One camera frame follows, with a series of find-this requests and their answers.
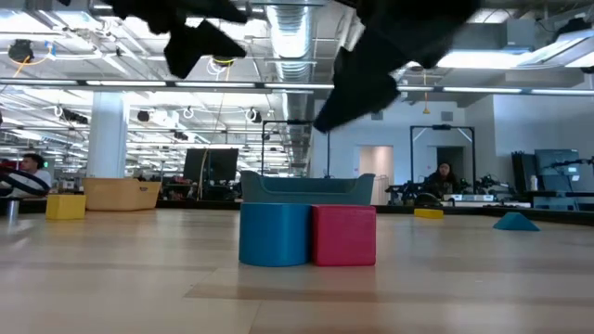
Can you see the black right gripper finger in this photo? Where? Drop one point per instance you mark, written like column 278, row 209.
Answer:
column 362, row 83

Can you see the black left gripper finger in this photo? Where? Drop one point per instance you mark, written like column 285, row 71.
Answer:
column 218, row 11
column 195, row 46

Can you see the red cube block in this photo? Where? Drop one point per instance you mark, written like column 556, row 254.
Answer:
column 343, row 235

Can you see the blue cylinder block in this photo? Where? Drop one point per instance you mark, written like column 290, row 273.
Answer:
column 274, row 234

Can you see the yellow cube block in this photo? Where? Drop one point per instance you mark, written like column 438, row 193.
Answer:
column 65, row 207

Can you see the blue triangular block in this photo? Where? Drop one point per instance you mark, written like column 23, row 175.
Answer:
column 516, row 224

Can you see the long ceiling light strip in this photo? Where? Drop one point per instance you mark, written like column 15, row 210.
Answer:
column 218, row 85

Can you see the black monitor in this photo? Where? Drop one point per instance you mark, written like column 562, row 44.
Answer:
column 211, row 164

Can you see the blue plastic bin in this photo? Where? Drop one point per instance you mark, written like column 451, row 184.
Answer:
column 306, row 190

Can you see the black ceiling device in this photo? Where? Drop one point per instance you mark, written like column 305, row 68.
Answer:
column 20, row 50

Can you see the person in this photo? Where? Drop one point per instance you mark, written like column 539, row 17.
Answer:
column 34, row 169
column 443, row 181

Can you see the white building column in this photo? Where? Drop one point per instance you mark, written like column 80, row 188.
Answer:
column 107, row 139

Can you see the black background robot arms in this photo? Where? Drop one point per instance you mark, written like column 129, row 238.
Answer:
column 492, row 183

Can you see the yellow plastic bin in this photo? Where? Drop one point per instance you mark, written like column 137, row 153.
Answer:
column 120, row 195

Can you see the grey desk monitor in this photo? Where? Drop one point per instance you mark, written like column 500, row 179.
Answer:
column 557, row 162

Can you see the white bottle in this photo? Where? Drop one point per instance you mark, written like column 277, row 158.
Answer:
column 533, row 183

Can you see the striped dark white object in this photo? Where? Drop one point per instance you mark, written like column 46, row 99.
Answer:
column 23, row 183

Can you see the silver ceiling duct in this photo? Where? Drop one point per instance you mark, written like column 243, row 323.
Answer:
column 292, row 32

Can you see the black metal frame rig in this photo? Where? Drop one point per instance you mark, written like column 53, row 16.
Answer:
column 473, row 158
column 263, row 148

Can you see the black table frame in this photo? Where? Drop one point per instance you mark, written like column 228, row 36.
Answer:
column 209, row 204

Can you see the metal cylinder post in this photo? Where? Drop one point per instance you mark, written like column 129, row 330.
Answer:
column 12, row 211

